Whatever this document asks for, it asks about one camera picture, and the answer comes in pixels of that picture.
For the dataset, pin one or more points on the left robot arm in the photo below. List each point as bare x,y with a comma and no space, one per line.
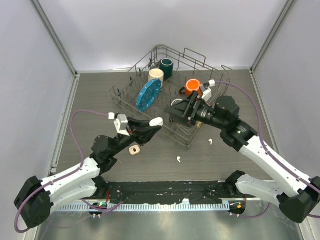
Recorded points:
39,198

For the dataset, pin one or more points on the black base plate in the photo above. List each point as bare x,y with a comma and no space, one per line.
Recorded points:
167,192

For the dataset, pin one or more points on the blue polka dot plate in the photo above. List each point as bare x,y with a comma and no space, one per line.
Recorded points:
148,94

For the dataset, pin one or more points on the grey wire dish rack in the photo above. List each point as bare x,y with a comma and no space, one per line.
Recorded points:
187,65

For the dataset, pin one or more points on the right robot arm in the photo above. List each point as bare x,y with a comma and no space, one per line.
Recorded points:
295,193

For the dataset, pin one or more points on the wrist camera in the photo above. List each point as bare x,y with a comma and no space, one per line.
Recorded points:
206,90
120,122

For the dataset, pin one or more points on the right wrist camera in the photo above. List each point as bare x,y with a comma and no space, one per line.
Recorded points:
206,90

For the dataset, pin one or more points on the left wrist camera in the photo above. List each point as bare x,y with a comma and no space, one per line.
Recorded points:
120,122

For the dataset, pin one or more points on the aluminium frame post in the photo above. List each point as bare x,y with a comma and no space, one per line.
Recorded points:
285,11
53,35

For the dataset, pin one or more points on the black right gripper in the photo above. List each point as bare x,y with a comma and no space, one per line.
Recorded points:
181,109

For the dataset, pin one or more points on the white earbud case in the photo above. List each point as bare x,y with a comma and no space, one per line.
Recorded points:
158,121

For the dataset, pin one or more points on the cream ribbed mug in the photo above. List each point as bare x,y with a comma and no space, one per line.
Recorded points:
156,73

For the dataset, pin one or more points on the right aluminium frame post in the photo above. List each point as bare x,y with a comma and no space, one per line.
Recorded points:
285,11

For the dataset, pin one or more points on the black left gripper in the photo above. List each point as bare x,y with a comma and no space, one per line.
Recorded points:
142,136

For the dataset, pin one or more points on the white slotted cable duct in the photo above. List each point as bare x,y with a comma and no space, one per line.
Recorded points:
184,206

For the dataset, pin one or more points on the orange mug black handle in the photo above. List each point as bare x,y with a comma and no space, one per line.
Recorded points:
191,85

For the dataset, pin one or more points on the left aluminium frame post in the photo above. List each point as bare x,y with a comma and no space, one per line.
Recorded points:
53,35

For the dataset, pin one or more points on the beige earbud charging case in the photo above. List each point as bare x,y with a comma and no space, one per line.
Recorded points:
134,150

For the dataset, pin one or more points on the dark teal mug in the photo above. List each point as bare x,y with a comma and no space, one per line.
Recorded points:
166,65

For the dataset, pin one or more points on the grey mug black handle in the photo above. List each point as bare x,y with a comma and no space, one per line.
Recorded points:
176,101

